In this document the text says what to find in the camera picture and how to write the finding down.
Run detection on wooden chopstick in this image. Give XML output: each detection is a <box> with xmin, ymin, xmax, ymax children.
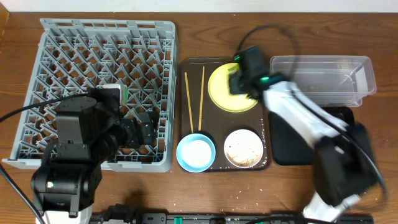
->
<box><xmin>184</xmin><ymin>72</ymin><xmax>194</xmax><ymax>134</ymax></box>
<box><xmin>198</xmin><ymin>66</ymin><xmax>205</xmax><ymax>131</ymax></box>

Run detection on white round bowl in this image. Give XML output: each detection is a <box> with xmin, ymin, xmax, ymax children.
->
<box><xmin>223</xmin><ymin>129</ymin><xmax>264</xmax><ymax>169</ymax></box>

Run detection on green orange snack wrapper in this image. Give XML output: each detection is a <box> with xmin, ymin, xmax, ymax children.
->
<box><xmin>228</xmin><ymin>63</ymin><xmax>239</xmax><ymax>73</ymax></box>

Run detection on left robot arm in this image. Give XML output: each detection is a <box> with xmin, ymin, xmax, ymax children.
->
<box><xmin>31</xmin><ymin>88</ymin><xmax>157</xmax><ymax>223</ymax></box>

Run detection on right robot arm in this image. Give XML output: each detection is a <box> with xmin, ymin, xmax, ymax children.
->
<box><xmin>228</xmin><ymin>70</ymin><xmax>385</xmax><ymax>223</ymax></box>

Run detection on yellow round plate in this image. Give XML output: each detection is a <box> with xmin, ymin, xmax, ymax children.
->
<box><xmin>208</xmin><ymin>63</ymin><xmax>257</xmax><ymax>113</ymax></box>

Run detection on dark brown serving tray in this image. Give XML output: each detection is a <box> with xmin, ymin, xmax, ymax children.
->
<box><xmin>178</xmin><ymin>57</ymin><xmax>271</xmax><ymax>172</ymax></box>

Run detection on light blue bowl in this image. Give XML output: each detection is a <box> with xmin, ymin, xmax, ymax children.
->
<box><xmin>176</xmin><ymin>133</ymin><xmax>216</xmax><ymax>173</ymax></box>

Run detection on black plastic tray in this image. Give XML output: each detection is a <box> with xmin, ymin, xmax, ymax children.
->
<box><xmin>268</xmin><ymin>106</ymin><xmax>355</xmax><ymax>166</ymax></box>

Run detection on clear plastic bin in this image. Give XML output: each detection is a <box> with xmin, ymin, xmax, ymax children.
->
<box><xmin>270</xmin><ymin>55</ymin><xmax>377</xmax><ymax>107</ymax></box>

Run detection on grey plastic dish rack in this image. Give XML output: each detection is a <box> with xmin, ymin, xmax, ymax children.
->
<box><xmin>2</xmin><ymin>18</ymin><xmax>178</xmax><ymax>174</ymax></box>

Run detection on right black cable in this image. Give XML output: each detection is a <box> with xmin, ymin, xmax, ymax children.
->
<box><xmin>235</xmin><ymin>24</ymin><xmax>389</xmax><ymax>203</ymax></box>

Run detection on black cable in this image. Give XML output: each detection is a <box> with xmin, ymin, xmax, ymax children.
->
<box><xmin>235</xmin><ymin>24</ymin><xmax>389</xmax><ymax>203</ymax></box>
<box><xmin>0</xmin><ymin>93</ymin><xmax>90</xmax><ymax>124</ymax></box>

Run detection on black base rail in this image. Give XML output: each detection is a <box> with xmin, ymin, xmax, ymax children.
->
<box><xmin>88</xmin><ymin>213</ymin><xmax>374</xmax><ymax>224</ymax></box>

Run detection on left black cable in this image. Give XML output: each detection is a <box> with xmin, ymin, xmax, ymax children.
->
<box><xmin>0</xmin><ymin>93</ymin><xmax>90</xmax><ymax>124</ymax></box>

